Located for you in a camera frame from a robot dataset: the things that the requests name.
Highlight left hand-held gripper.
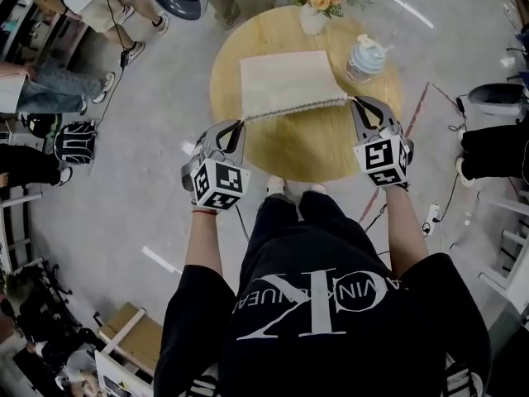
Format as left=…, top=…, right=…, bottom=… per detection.
left=180, top=119, right=252, bottom=215

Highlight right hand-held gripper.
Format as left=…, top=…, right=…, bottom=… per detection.
left=350, top=95, right=415, bottom=190

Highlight beige cloth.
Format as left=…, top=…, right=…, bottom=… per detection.
left=237, top=50, right=357, bottom=124

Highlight person's right forearm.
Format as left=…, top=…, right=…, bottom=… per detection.
left=384, top=186, right=430, bottom=277

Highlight person's left forearm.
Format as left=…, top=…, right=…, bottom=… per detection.
left=183, top=209, right=227, bottom=281

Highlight glass jar with blue lid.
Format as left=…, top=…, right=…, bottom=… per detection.
left=345, top=33, right=393, bottom=84

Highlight round wooden side table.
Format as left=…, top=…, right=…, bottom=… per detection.
left=209, top=6, right=405, bottom=184

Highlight person's black trousers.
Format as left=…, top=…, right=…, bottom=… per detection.
left=247, top=190, right=369, bottom=260

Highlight white power strip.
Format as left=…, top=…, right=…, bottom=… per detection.
left=421, top=202, right=442, bottom=236

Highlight white vase with flowers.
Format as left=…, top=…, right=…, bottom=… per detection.
left=285, top=0, right=375, bottom=36

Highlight black backpack with white stripes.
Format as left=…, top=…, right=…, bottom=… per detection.
left=52, top=121, right=99, bottom=166

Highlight black helmet with green trim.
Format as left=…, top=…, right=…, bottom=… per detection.
left=21, top=112, right=64, bottom=141

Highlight white desk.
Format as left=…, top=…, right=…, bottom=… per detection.
left=0, top=188, right=43, bottom=273

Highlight white table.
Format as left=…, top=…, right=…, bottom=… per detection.
left=53, top=308, right=166, bottom=397

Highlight brown cardboard sheet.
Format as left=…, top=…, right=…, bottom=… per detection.
left=98, top=302, right=165, bottom=380

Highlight person's black printed shirt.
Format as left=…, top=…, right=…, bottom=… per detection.
left=152, top=237, right=493, bottom=397

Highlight black office chair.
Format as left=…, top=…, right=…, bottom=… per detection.
left=3, top=262, right=83, bottom=347

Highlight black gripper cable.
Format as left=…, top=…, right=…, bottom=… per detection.
left=234, top=206, right=250, bottom=240
left=358, top=202, right=388, bottom=232

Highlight black cable with controller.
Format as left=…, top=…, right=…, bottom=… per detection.
left=97, top=0, right=130, bottom=134

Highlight white desk frame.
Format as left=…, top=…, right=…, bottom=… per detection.
left=478, top=192, right=529, bottom=304

